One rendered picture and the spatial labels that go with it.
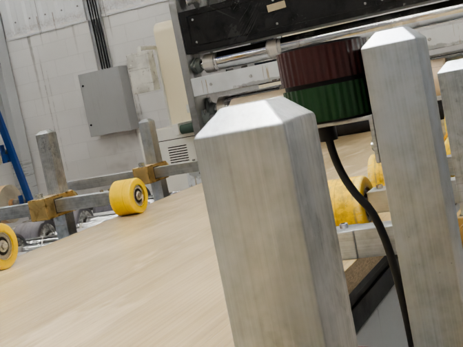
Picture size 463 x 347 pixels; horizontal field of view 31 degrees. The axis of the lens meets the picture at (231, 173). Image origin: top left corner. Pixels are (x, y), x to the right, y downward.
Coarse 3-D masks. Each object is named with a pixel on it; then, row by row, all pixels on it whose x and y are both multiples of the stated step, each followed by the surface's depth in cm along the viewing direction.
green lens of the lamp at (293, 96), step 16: (352, 80) 52; (288, 96) 54; (304, 96) 52; (320, 96) 52; (336, 96) 52; (352, 96) 52; (368, 96) 53; (320, 112) 52; (336, 112) 52; (352, 112) 52
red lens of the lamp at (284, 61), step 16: (304, 48) 52; (320, 48) 52; (336, 48) 52; (352, 48) 52; (288, 64) 53; (304, 64) 52; (320, 64) 52; (336, 64) 52; (352, 64) 52; (288, 80) 53; (304, 80) 52; (320, 80) 52
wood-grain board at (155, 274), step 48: (336, 144) 269; (192, 192) 208; (96, 240) 156; (144, 240) 145; (192, 240) 135; (0, 288) 125; (48, 288) 118; (96, 288) 111; (144, 288) 105; (192, 288) 100; (0, 336) 95; (48, 336) 90; (96, 336) 86; (144, 336) 83; (192, 336) 79
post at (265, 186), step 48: (240, 144) 29; (288, 144) 28; (240, 192) 29; (288, 192) 28; (240, 240) 29; (288, 240) 28; (336, 240) 31; (240, 288) 30; (288, 288) 29; (336, 288) 30; (240, 336) 30; (288, 336) 29; (336, 336) 30
